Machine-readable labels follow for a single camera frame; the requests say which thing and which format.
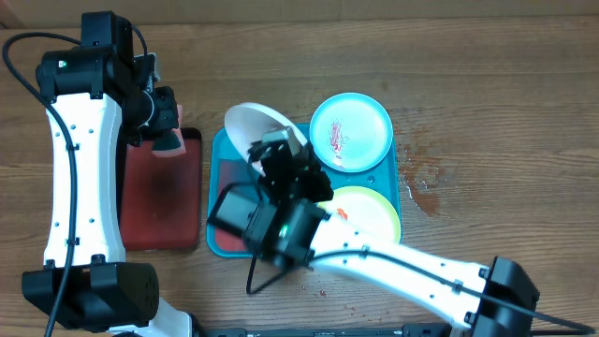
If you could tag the light blue plate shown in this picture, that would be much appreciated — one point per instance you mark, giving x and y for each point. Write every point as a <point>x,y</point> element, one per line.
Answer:
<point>351,132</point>

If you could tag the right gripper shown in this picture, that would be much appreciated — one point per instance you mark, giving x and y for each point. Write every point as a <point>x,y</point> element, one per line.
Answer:
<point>321,178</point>

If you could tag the white plate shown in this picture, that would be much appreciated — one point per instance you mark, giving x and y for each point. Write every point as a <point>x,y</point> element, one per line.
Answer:
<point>247,122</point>

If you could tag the black red small tray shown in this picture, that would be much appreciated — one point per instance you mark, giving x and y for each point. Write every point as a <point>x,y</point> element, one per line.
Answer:
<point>160,205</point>

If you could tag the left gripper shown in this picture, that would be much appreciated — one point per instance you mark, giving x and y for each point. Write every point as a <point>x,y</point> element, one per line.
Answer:
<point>168,116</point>

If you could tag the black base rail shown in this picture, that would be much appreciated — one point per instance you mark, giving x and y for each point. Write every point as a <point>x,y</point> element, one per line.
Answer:
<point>407,330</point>

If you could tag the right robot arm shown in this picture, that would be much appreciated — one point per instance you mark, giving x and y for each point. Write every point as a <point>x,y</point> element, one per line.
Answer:
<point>290,229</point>

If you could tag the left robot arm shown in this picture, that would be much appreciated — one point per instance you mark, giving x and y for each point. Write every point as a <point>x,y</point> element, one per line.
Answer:
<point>98,99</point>

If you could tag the yellow green plate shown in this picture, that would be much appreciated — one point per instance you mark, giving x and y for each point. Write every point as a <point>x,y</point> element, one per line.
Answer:
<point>367,210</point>

